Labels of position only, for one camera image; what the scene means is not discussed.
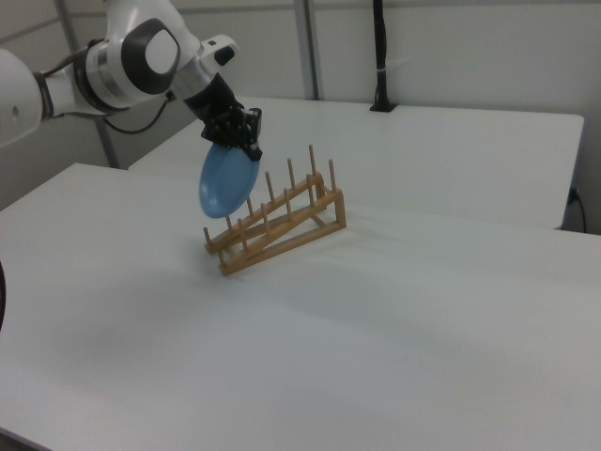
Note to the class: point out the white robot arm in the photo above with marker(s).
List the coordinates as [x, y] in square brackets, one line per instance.
[155, 51]

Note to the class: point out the black camera pole with clamp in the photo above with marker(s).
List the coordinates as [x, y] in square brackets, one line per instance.
[380, 47]

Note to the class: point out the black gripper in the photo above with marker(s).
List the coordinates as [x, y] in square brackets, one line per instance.
[218, 113]

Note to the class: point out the wooden peg plate rack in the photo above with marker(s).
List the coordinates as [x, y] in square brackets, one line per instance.
[341, 211]

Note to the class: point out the blue round plate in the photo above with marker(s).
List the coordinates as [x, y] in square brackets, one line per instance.
[225, 183]

